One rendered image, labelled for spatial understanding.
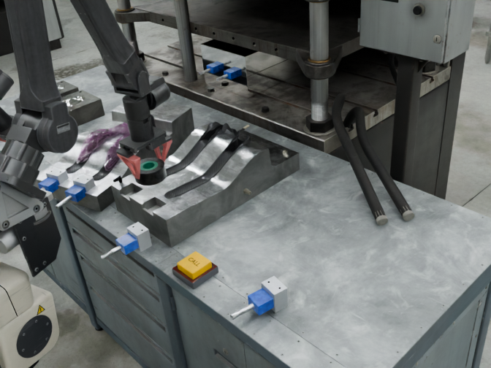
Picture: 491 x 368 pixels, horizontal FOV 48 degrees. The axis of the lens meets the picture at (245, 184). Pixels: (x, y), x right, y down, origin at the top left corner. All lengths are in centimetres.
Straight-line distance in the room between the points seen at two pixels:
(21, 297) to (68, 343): 109
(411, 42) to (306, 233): 68
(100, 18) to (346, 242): 78
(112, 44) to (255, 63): 109
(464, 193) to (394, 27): 150
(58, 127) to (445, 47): 112
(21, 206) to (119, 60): 37
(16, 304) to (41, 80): 53
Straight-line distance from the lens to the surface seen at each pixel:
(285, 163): 165
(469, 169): 334
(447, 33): 173
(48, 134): 109
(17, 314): 139
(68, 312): 257
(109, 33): 122
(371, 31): 186
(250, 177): 156
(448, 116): 268
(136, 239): 144
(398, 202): 153
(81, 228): 198
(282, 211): 154
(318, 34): 182
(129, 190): 159
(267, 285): 123
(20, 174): 108
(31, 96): 110
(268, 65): 229
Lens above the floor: 170
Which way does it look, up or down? 33 degrees down
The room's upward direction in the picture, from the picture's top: 5 degrees counter-clockwise
